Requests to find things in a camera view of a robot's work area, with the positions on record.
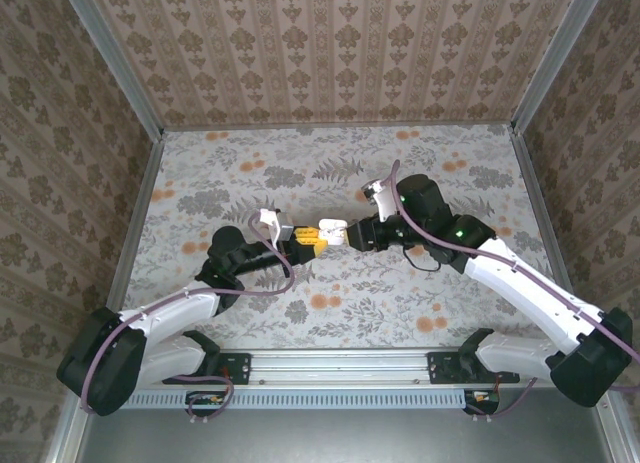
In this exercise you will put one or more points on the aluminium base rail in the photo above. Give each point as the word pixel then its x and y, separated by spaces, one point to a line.
pixel 340 368

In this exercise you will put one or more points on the small electronics board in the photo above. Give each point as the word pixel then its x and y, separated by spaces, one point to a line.
pixel 207 400
pixel 482 398

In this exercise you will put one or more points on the white earbud charging case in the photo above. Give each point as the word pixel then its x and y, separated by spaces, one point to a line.
pixel 332 237

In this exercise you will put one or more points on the grey sheet metal panel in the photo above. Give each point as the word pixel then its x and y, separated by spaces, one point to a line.
pixel 340 438

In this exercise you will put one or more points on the aluminium table back rail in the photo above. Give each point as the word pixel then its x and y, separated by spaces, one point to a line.
pixel 340 127

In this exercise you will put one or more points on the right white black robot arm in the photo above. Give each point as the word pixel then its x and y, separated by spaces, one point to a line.
pixel 520 288

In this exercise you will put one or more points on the aluminium corner post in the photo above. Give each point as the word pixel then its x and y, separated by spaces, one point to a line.
pixel 556 58
pixel 118 63

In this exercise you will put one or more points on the aluminium table side rail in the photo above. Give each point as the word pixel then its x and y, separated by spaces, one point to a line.
pixel 137 213
pixel 543 208

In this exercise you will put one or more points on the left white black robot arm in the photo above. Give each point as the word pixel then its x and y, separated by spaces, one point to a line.
pixel 170 313

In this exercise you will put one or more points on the floral patterned table cover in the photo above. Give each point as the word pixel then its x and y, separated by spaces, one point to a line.
pixel 350 293

